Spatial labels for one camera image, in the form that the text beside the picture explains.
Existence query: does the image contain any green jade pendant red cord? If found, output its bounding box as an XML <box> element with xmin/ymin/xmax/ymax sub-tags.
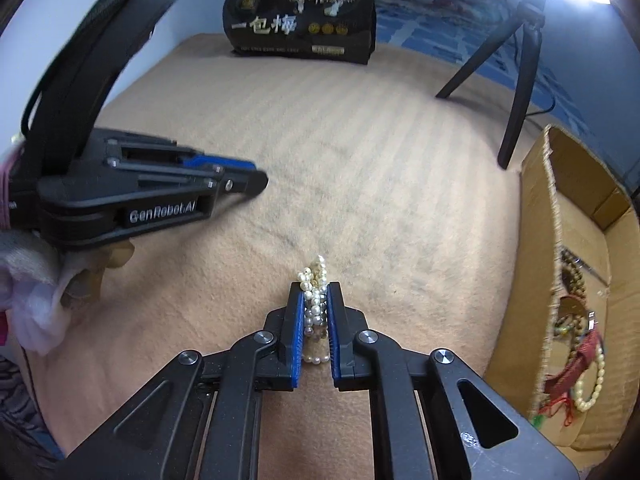
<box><xmin>529</xmin><ymin>391</ymin><xmax>576</xmax><ymax>428</ymax></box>

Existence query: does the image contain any white pearl necklace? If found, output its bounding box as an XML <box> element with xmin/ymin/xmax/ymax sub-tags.
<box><xmin>296</xmin><ymin>253</ymin><xmax>332</xmax><ymax>365</ymax></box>

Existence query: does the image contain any cream bead bracelet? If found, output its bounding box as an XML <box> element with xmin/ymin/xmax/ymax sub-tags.
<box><xmin>572</xmin><ymin>343</ymin><xmax>608</xmax><ymax>413</ymax></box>

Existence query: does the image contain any red watch strap bracelet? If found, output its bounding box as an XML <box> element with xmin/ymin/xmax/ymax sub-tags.
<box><xmin>544</xmin><ymin>311</ymin><xmax>604</xmax><ymax>396</ymax></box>

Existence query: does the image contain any brown wooden bead necklace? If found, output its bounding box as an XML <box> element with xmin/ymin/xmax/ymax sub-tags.
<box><xmin>552</xmin><ymin>246</ymin><xmax>601</xmax><ymax>361</ymax></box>

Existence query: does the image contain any left gloved hand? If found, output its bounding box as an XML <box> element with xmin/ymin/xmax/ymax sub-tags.
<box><xmin>0</xmin><ymin>134</ymin><xmax>137</xmax><ymax>356</ymax></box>

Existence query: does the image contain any brown cardboard box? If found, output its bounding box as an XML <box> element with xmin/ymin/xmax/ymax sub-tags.
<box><xmin>485</xmin><ymin>126</ymin><xmax>639</xmax><ymax>468</ymax></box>

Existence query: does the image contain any tan blanket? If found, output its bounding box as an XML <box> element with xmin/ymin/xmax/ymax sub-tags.
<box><xmin>29</xmin><ymin>35</ymin><xmax>521</xmax><ymax>453</ymax></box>

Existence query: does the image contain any black snack bag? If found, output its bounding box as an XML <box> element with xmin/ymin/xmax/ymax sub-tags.
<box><xmin>222</xmin><ymin>0</ymin><xmax>376</xmax><ymax>65</ymax></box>

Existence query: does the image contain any blue patterned bed sheet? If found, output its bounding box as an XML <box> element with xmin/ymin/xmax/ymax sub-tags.
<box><xmin>375</xmin><ymin>0</ymin><xmax>591</xmax><ymax>136</ymax></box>

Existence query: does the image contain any black camera tripod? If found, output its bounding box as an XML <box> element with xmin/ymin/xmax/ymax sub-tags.
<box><xmin>436</xmin><ymin>0</ymin><xmax>546</xmax><ymax>169</ymax></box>

